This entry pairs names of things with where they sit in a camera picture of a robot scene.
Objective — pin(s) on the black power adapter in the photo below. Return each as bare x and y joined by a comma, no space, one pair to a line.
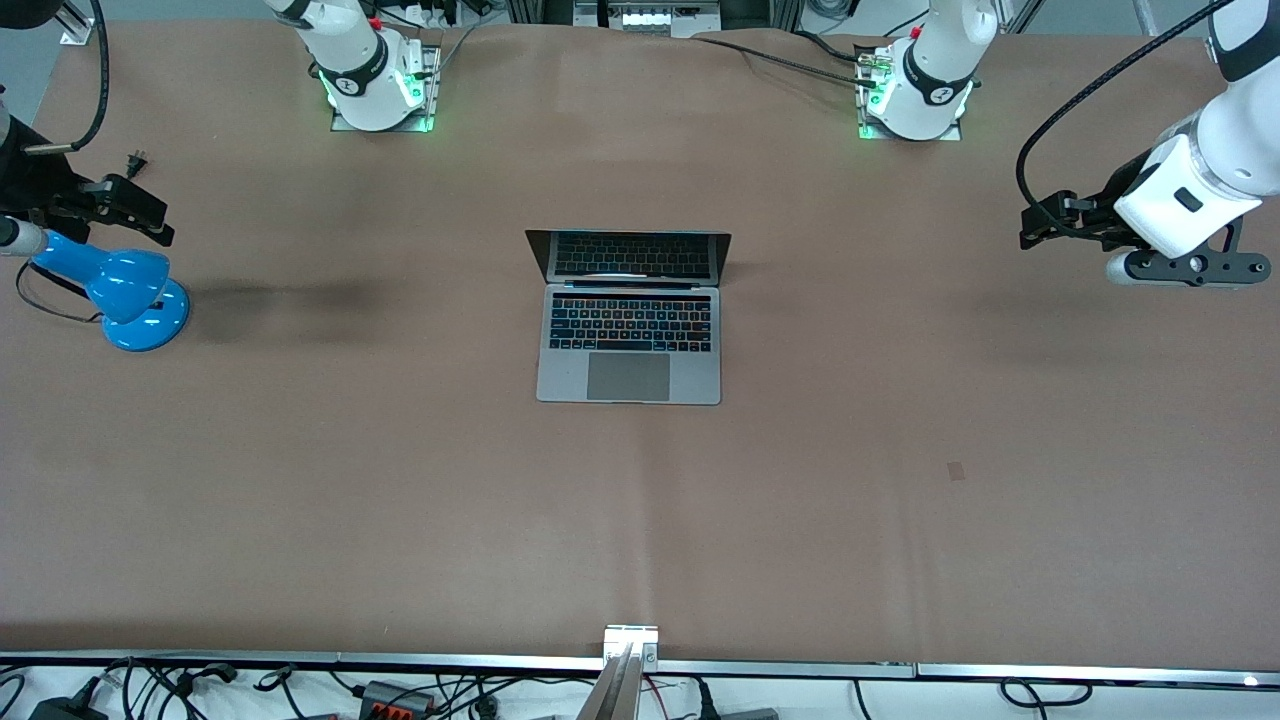
60,710

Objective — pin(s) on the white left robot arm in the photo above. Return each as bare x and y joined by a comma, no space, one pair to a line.
935,70

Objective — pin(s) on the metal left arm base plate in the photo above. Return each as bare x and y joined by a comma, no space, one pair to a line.
867,128

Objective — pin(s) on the brown table mat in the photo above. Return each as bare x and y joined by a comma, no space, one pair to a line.
900,550

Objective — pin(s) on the blue desk lamp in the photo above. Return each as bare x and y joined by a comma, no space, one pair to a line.
130,290

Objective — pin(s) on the grey box with orange connectors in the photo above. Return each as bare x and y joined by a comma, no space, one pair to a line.
385,693

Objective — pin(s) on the aluminium camera mount profile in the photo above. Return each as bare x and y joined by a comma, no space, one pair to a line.
620,690

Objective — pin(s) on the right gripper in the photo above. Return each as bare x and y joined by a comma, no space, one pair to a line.
40,186

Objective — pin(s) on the white multi socket device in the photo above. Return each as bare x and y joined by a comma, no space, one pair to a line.
650,18

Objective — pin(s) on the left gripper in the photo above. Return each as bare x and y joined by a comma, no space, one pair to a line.
1096,218

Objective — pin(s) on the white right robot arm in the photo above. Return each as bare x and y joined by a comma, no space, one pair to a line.
355,60

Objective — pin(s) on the aluminium table edge rail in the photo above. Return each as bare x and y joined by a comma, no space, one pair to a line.
1100,675

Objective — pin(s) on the silver grey laptop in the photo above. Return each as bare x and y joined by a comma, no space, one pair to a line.
630,375

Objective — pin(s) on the white power strip with plugs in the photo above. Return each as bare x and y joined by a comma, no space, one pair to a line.
432,14

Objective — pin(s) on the aluminium corner profile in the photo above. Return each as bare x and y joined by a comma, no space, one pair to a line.
78,22

